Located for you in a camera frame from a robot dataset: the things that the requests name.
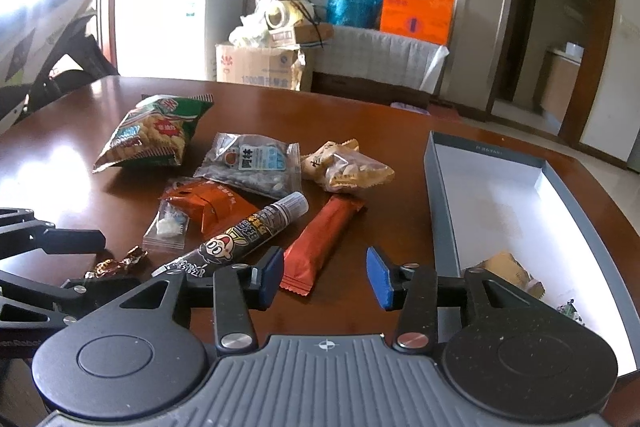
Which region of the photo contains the white small fridge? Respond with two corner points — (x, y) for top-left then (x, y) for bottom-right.
(114, 0), (246, 82)

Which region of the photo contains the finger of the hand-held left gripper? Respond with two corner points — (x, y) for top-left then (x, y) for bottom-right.
(0, 269), (143, 325)
(0, 207), (107, 260)

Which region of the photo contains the wooden kitchen counter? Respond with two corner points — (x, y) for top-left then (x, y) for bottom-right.
(532, 47), (583, 132)

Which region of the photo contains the white plastic bag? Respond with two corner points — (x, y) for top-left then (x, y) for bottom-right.
(229, 0), (281, 50)

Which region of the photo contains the grey cardboard box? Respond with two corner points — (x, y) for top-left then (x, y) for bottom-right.
(424, 131), (638, 378)

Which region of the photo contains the clear-front cracker packet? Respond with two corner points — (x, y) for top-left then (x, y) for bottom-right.
(322, 149), (396, 194)

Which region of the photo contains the small green wrapped candy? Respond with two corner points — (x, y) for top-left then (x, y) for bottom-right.
(556, 299), (587, 328)

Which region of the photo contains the beige tape roll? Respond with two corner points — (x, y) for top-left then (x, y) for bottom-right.
(264, 0), (296, 30)

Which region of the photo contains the small flat carton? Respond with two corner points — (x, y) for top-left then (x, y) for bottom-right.
(270, 22), (335, 48)

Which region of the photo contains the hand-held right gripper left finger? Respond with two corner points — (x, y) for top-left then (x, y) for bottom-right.
(102, 247), (285, 354)

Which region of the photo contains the tan paper snack packet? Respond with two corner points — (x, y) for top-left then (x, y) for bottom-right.
(462, 252), (546, 300)

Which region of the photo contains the red-brown snack bar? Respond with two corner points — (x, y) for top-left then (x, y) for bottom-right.
(279, 196), (366, 295)

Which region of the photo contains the brown foil wrapped candy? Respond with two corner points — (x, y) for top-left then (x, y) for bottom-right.
(122, 246), (150, 268)
(82, 258), (126, 280)

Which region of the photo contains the black printed snack tube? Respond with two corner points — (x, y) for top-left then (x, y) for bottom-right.
(151, 192), (309, 278)

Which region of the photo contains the clear candy bag blue label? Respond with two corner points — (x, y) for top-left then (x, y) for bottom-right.
(194, 133), (302, 200)

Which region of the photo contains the beige wrapped snack packet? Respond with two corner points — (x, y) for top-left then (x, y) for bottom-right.
(300, 139), (361, 182)

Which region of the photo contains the orange snack packet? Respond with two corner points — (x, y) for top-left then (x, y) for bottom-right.
(159, 178), (261, 235)

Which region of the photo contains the small clear candy packet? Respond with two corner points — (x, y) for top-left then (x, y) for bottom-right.
(143, 199), (193, 253)

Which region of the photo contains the orange paper shopping bag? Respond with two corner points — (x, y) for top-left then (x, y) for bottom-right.
(379, 0), (457, 46)

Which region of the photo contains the black chair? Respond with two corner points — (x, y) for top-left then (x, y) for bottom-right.
(25, 14), (121, 112)

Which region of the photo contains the green cracker bag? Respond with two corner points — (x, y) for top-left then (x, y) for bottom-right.
(92, 94), (215, 174)

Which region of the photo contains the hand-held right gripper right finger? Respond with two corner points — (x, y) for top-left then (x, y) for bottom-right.
(366, 247), (553, 353)

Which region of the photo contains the printed brown cardboard box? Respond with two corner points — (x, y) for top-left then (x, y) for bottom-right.
(215, 43), (313, 92)

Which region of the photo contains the white patterned cloth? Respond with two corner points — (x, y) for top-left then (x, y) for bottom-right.
(0, 0), (98, 88)

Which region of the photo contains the cabinet with white cloth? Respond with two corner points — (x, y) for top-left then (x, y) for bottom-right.
(311, 24), (451, 108)

